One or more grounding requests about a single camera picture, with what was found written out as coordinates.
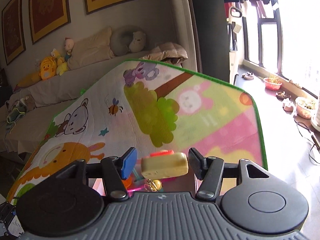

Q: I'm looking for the grey neck pillow plush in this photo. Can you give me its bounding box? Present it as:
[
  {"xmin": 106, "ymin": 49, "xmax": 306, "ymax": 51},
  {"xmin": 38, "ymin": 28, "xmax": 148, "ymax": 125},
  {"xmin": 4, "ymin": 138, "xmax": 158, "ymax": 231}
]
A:
[{"xmin": 110, "ymin": 25, "xmax": 146, "ymax": 56}]

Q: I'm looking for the grey sofa bed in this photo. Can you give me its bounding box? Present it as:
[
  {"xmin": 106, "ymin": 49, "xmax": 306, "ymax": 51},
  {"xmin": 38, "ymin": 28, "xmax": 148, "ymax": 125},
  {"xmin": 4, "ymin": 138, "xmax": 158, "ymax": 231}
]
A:
[{"xmin": 1, "ymin": 51, "xmax": 149, "ymax": 154}]

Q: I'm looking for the colourful cartoon play mat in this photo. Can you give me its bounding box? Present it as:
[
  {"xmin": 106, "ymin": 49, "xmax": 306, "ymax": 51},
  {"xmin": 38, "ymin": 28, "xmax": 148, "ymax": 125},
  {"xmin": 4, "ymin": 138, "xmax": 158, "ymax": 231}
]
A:
[{"xmin": 7, "ymin": 60, "xmax": 267, "ymax": 204}]

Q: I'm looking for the yellow cheese block toy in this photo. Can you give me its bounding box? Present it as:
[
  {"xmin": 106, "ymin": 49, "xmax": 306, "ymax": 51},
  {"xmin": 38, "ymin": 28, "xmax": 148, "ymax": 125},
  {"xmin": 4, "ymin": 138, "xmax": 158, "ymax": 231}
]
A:
[{"xmin": 140, "ymin": 151, "xmax": 189, "ymax": 180}]

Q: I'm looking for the red plant bowl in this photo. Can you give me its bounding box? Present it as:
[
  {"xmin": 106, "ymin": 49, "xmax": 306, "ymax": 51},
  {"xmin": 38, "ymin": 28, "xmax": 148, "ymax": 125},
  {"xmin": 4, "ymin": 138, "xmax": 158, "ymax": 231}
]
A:
[{"xmin": 263, "ymin": 77, "xmax": 282, "ymax": 91}]

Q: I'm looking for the yellow duck plush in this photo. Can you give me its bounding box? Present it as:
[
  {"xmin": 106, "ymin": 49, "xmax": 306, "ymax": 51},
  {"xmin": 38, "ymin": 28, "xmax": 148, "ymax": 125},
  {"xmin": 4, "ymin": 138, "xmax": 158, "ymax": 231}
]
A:
[{"xmin": 17, "ymin": 56, "xmax": 57, "ymax": 88}]

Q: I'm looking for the small doll plush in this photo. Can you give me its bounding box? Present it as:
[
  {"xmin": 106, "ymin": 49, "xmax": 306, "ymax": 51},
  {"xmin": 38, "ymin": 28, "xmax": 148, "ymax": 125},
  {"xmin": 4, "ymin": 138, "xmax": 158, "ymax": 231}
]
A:
[{"xmin": 64, "ymin": 37, "xmax": 75, "ymax": 61}]

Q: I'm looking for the beige pillow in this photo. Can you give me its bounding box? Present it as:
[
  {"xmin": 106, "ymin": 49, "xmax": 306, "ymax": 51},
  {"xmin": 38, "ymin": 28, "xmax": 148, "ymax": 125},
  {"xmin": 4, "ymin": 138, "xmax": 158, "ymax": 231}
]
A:
[{"xmin": 68, "ymin": 27, "xmax": 116, "ymax": 70}]

